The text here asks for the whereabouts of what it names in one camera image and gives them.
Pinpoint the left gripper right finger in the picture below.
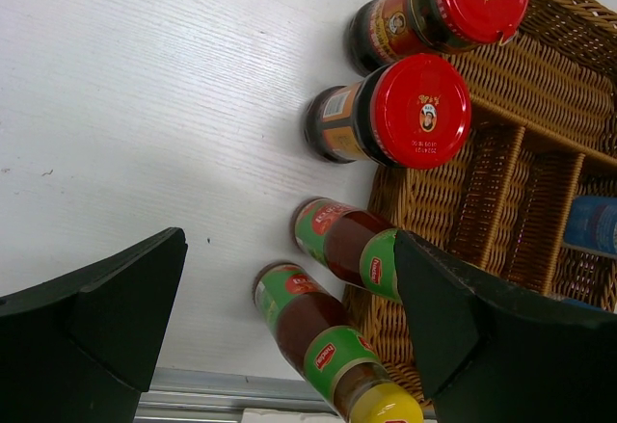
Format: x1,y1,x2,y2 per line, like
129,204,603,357
393,230,616,422

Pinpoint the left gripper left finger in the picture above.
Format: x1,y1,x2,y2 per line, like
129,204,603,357
1,227,187,422

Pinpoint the silver top white can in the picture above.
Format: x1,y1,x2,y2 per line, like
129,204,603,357
563,196,616,259

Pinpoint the yellow cap sauce bottle front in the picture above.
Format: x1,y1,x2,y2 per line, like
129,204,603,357
253,261,424,422

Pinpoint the yellow cap sauce bottle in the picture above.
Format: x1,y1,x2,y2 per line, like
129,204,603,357
253,261,424,422
291,198,401,304

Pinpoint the yellow cap sauce bottle rear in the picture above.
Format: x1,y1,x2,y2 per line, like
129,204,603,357
291,198,401,304

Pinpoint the wicker divided basket tray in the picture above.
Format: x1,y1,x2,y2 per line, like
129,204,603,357
344,0,617,408

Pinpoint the red lid sauce jar front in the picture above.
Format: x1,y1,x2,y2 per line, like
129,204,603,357
303,54,471,170

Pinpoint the red lid sauce jar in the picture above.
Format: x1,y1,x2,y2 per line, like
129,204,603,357
303,54,471,170
344,0,529,75

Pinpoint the red lid sauce jar rear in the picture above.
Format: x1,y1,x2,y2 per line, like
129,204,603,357
344,0,529,75

